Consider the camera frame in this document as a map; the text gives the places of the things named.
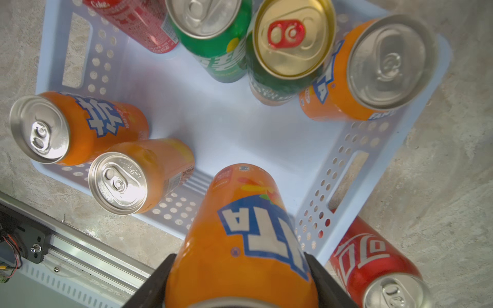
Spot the green sprite can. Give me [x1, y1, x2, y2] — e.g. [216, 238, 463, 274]
[164, 0, 253, 83]

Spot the red cola can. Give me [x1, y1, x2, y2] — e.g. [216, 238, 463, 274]
[329, 216, 435, 307]
[83, 0, 179, 54]

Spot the orange fanta can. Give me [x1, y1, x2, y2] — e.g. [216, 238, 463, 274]
[163, 164, 319, 307]
[10, 91, 150, 166]
[299, 14, 438, 121]

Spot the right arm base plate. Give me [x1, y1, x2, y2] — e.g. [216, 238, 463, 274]
[1, 205, 52, 284]

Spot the dark green gold-top can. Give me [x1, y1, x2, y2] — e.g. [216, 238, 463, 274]
[246, 0, 336, 107]

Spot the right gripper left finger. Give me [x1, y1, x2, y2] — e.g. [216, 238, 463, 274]
[122, 254, 177, 308]

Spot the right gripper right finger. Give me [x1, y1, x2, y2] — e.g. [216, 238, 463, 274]
[304, 253, 358, 308]

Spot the orange fanta can front left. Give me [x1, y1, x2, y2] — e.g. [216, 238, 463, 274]
[10, 91, 150, 166]

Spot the aluminium rail frame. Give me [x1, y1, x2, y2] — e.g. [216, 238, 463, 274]
[1, 193, 154, 307]

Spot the light blue plastic basket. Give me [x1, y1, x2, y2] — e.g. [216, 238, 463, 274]
[36, 1, 451, 263]

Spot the red cola can front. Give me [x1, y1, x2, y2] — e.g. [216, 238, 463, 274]
[329, 216, 435, 307]

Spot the orange fanta can back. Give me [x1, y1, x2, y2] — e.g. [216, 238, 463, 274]
[299, 14, 438, 121]

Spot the red cola can back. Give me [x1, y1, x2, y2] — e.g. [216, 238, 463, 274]
[83, 0, 179, 54]

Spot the yellow orange schweppes can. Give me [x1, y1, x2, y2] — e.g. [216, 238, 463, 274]
[88, 138, 195, 216]

